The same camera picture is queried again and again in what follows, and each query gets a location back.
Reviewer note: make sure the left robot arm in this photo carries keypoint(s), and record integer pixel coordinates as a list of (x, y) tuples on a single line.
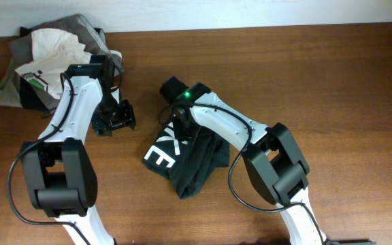
[(59, 175)]

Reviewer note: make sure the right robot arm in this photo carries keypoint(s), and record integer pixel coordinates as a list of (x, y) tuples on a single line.
[(275, 165)]

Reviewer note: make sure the light grey folded garment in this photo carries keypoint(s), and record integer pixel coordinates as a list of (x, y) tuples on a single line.
[(10, 87)]

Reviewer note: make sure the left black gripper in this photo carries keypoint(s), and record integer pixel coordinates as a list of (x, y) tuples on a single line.
[(115, 122)]

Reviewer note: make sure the white folded shirt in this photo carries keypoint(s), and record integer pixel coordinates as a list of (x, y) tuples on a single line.
[(53, 51)]

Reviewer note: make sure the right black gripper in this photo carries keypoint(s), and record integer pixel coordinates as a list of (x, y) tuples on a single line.
[(185, 131)]

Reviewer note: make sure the dark green t-shirt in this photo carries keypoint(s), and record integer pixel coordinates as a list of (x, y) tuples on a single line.
[(186, 161)]

